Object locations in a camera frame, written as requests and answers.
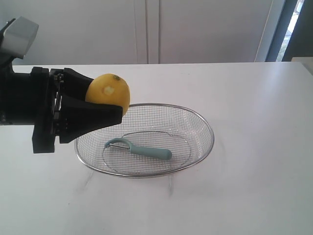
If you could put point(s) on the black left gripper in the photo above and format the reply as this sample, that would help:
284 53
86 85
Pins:
77 117

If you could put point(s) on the yellow lemon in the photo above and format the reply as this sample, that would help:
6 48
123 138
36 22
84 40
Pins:
109 89

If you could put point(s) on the teal handled vegetable peeler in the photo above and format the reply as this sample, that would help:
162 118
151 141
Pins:
159 153

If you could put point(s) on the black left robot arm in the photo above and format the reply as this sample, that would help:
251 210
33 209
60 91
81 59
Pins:
17 99

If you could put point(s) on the white cabinet corner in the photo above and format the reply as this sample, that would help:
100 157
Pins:
307 62

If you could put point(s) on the oval metal wire basket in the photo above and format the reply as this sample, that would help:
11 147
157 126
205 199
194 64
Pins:
183 131

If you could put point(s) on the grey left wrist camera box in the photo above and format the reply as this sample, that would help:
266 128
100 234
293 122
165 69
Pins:
17 37

